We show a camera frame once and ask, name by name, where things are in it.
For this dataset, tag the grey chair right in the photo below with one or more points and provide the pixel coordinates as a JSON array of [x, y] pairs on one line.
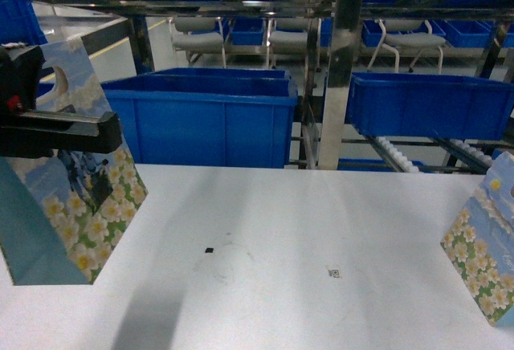
[[413, 34]]

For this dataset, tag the right blue shelf bin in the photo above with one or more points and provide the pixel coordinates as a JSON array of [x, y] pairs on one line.
[[439, 106]]

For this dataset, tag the flower gift bag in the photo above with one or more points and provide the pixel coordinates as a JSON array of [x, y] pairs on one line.
[[63, 215], [479, 243]]

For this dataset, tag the large blue plastic bin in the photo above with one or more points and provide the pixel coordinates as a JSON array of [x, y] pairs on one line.
[[213, 116]]

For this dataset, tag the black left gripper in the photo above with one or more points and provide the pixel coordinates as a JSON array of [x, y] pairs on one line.
[[28, 134]]

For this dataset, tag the grey chair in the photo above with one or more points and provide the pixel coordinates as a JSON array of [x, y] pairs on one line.
[[199, 35], [413, 34], [288, 36]]

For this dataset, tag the grey chair left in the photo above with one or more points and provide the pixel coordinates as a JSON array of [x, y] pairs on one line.
[[199, 35]]

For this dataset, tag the grey chair middle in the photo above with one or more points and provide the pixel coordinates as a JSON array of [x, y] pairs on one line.
[[288, 36]]

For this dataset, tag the QR code sticker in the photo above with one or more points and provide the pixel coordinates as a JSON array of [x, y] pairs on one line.
[[334, 273]]

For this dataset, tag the roller conveyor rails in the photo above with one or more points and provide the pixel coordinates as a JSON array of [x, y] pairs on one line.
[[436, 155]]

